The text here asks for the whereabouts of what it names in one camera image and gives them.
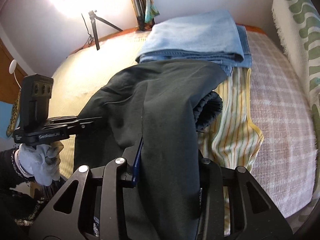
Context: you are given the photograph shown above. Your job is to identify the folded blue jeans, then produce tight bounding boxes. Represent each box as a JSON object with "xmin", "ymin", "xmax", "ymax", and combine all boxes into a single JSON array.
[{"xmin": 139, "ymin": 24, "xmax": 253, "ymax": 77}]

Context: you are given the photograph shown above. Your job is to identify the pink checked blanket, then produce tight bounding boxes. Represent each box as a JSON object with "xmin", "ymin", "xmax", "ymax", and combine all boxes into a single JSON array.
[{"xmin": 224, "ymin": 26, "xmax": 320, "ymax": 218}]

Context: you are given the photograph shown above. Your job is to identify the person's left hand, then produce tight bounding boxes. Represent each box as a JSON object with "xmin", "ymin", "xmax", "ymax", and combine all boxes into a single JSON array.
[{"xmin": 18, "ymin": 143, "xmax": 62, "ymax": 187}]

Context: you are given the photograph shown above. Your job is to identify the dark pants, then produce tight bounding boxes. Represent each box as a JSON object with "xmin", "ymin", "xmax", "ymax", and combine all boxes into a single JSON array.
[{"xmin": 74, "ymin": 60, "xmax": 227, "ymax": 240}]

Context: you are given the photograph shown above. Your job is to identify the blue chair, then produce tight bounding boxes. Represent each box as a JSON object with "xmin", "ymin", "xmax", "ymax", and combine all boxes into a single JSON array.
[{"xmin": 0, "ymin": 101, "xmax": 16, "ymax": 139}]

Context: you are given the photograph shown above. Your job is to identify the black tripod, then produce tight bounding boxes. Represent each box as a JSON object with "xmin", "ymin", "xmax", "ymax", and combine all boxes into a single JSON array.
[{"xmin": 81, "ymin": 10, "xmax": 123, "ymax": 51}]

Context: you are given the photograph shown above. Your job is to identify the white round wall lamp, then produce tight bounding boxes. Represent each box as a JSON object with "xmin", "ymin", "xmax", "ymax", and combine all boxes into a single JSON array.
[{"xmin": 9, "ymin": 60, "xmax": 22, "ymax": 90}]

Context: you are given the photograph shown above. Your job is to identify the green and white patterned blanket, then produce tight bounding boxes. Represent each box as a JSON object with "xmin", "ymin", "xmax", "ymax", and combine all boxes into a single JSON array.
[{"xmin": 271, "ymin": 0, "xmax": 320, "ymax": 230}]

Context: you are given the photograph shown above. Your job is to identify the cream woven bed mat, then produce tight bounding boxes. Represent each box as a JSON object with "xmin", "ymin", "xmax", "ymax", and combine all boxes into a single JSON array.
[{"xmin": 51, "ymin": 30, "xmax": 156, "ymax": 178}]

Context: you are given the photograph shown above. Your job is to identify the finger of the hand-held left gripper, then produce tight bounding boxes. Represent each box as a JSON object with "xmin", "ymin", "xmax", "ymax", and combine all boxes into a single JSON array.
[{"xmin": 47, "ymin": 116, "xmax": 103, "ymax": 131}]

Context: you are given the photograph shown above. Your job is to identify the light blue folded cloth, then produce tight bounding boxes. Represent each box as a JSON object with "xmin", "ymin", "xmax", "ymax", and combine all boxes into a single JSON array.
[{"xmin": 136, "ymin": 9, "xmax": 245, "ymax": 63}]

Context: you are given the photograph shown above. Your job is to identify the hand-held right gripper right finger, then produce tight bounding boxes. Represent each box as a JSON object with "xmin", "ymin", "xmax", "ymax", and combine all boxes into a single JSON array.
[{"xmin": 197, "ymin": 150, "xmax": 293, "ymax": 240}]

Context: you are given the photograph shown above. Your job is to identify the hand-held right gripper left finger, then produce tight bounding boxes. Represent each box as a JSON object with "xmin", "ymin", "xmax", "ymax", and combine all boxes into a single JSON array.
[{"xmin": 29, "ymin": 136, "xmax": 145, "ymax": 240}]

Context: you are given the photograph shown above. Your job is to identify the yellow striped pants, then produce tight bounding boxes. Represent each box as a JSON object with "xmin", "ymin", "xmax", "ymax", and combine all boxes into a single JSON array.
[{"xmin": 197, "ymin": 67, "xmax": 265, "ymax": 236}]

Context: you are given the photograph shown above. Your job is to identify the leopard print cloth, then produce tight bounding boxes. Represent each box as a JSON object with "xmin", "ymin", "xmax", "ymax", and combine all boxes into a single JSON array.
[{"xmin": 6, "ymin": 96, "xmax": 22, "ymax": 138}]

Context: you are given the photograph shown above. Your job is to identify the hanging colourful clothes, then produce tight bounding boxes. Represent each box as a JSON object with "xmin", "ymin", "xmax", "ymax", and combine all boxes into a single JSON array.
[{"xmin": 125, "ymin": 0, "xmax": 161, "ymax": 32}]

